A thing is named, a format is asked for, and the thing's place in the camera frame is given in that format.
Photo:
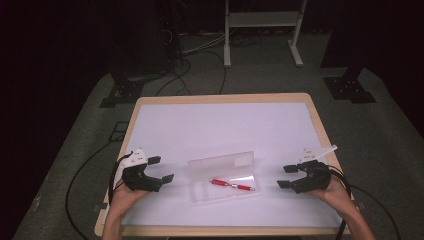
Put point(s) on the black stand base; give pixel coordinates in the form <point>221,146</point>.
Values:
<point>350,88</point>
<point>125,91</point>

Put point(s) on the light wooden table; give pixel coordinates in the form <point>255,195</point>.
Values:
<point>220,98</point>

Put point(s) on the red pen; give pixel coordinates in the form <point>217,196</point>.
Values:
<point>221,182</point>

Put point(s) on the white metal stand frame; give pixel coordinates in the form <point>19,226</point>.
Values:
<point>263,18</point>

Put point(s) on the person's right hand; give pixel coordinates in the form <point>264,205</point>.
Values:
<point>335,196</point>

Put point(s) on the person's left hand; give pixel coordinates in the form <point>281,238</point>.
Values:
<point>123,198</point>

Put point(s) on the clear plastic pencil case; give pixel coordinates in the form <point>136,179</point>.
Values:
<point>220,166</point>

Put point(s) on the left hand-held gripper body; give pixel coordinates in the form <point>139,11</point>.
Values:
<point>138,178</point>

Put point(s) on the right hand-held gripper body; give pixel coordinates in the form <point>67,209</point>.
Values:
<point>316,178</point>

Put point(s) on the white table sheet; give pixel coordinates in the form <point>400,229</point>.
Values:
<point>233,130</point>

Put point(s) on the black tape floor square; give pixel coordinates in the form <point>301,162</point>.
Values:
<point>117,131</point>

